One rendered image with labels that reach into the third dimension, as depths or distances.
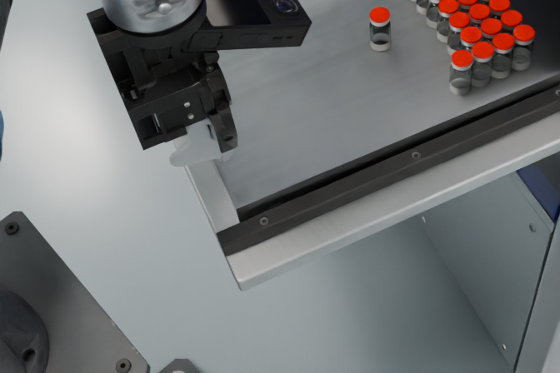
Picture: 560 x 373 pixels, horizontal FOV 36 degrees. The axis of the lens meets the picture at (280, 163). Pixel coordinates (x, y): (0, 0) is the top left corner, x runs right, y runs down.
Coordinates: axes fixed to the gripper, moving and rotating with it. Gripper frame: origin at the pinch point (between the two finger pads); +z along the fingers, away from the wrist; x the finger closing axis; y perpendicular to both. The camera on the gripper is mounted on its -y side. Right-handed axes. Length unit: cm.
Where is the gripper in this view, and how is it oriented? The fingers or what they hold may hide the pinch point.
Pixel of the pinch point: (226, 146)
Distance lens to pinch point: 81.0
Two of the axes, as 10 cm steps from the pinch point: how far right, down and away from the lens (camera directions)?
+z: 1.1, 5.6, 8.2
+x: 3.9, 7.3, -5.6
